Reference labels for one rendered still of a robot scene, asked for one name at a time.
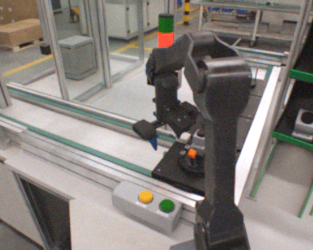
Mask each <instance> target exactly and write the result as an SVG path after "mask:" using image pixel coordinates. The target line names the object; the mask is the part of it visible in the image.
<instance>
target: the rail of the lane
mask: <svg viewBox="0 0 313 250"><path fill-rule="evenodd" d="M17 136H18V138H19V139H20V140H19V142H20V145H21V147H22V149H23V153H24V154H27V155H28V156H31V157H33V158H35V159H36V160H40V161H41V162H44V163H46V164H47V165H51V166H52V167H54V168H57V169H59V170H60V171H64V172H65V173H68V174H71V175H72V176H75V177H76V178H79V179H81V180H83V181H85V182H89V183H90V184H92V185H94V186H96V187H98V188H102V189H103V190H104V191H108V192H110V193H112V191H113V190H114V189H115V188H116V187H117V186H118V185H119V184H120V182H121V181H122V180H126V181H129V182H131V183H133V184H136V185H138V186H141V187H143V188H145V189H150V190H151V191H154V192H156V193H158V194H161V195H163V196H165V197H169V198H171V199H174V200H176V201H179V202H181V203H182V214H181V217H180V218H179V220H178V222H179V223H182V224H183V225H186V226H188V227H190V228H194V224H195V223H196V221H195V219H194V217H195V203H196V201H199V200H202V199H204V198H203V197H200V196H197V195H195V194H193V193H192V192H193V189H191V188H187V187H185V186H182V185H179V184H176V183H175V184H174V186H170V185H169V184H165V183H163V182H161V181H158V180H155V179H153V178H149V177H148V176H144V175H142V174H140V173H136V172H134V171H131V170H128V169H126V168H124V167H120V166H119V165H115V164H113V163H111V162H108V161H106V160H103V159H100V158H98V157H96V156H92V155H90V154H88V153H85V152H83V151H81V150H77V149H75V148H72V147H69V146H68V145H64V144H62V143H60V142H57V141H54V140H53V139H49V138H47V137H44V136H41V135H40V134H37V133H35V132H31V131H29V130H27V129H25V130H24V131H22V133H21V132H20V133H18V134H17Z"/></svg>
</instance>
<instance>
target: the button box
mask: <svg viewBox="0 0 313 250"><path fill-rule="evenodd" d="M142 191H150V192H151V193H152V194H153V199H152V200H151V201H150V202H142V201H141V200H139V194H140V193H141V192H142ZM111 194H112V202H113V206H115V207H117V208H120V209H121V210H123V211H126V212H128V213H129V214H132V215H134V216H137V217H139V218H140V219H143V220H145V221H148V222H150V223H152V224H154V225H156V226H158V227H160V228H163V229H165V230H168V231H170V232H173V229H174V228H175V226H176V224H177V222H178V220H179V218H180V217H181V214H182V203H181V202H179V201H176V200H174V199H171V198H169V197H165V196H163V195H161V194H158V193H156V192H154V191H151V190H150V189H145V188H144V187H141V186H138V185H136V184H133V183H131V182H129V181H126V180H122V181H121V182H120V184H119V185H118V186H117V187H116V188H115V189H114V190H113V191H112V193H111ZM163 199H170V200H171V201H173V203H174V208H173V210H171V211H170V212H164V211H163V210H161V209H160V202H161V201H162V200H163Z"/></svg>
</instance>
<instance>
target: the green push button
mask: <svg viewBox="0 0 313 250"><path fill-rule="evenodd" d="M173 208H174V203H173V201H171V200H170V199H163V200H162V201H161V202H160V209H161V210H163V211H164V212H170V211H171V210H173Z"/></svg>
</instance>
